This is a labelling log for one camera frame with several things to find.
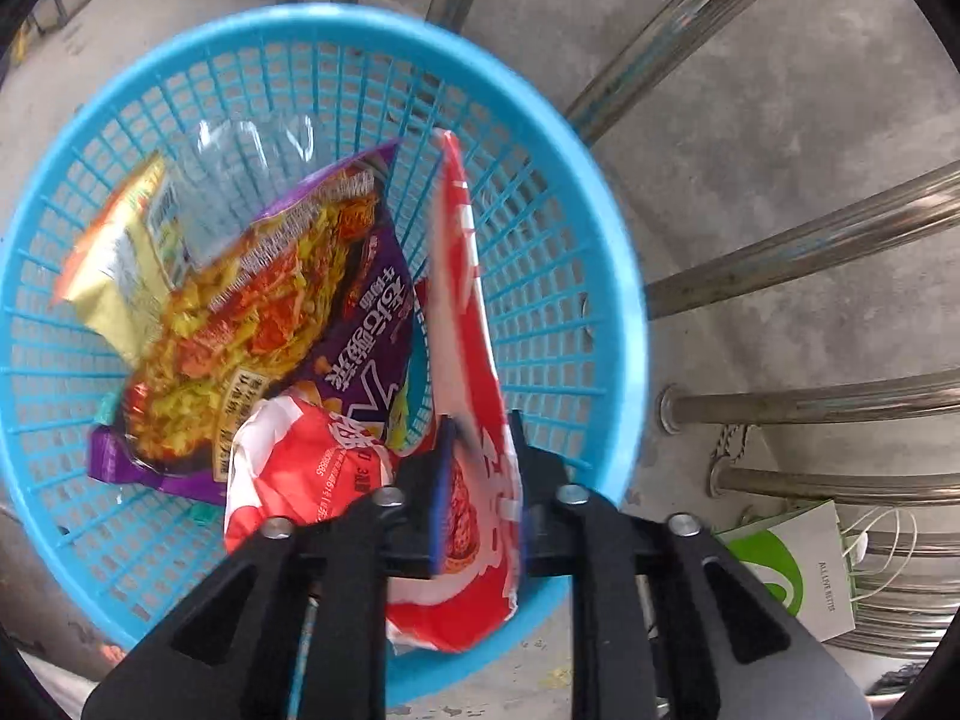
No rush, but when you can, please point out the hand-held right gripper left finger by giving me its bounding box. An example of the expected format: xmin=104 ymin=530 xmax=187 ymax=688
xmin=81 ymin=420 xmax=460 ymax=720

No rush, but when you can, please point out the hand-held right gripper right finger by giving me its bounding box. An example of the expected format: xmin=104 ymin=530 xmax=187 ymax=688
xmin=508 ymin=409 xmax=875 ymax=720

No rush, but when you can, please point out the red and white snack bag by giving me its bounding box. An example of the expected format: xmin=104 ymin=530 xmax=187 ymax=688
xmin=223 ymin=127 xmax=526 ymax=653

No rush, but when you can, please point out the purple noodle wrapper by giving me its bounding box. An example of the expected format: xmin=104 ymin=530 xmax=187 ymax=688
xmin=86 ymin=139 xmax=440 ymax=507

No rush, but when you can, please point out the blue plastic basket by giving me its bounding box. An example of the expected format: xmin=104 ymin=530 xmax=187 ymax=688
xmin=0 ymin=4 xmax=650 ymax=706

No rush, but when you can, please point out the yellow orange snack packet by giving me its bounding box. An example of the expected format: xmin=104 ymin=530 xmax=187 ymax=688
xmin=51 ymin=151 xmax=196 ymax=368

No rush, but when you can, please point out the white and green paper bag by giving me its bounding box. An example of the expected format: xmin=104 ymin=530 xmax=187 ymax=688
xmin=716 ymin=499 xmax=920 ymax=642

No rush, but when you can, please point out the metal balcony railing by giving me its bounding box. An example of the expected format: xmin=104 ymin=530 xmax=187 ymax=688
xmin=135 ymin=0 xmax=960 ymax=661

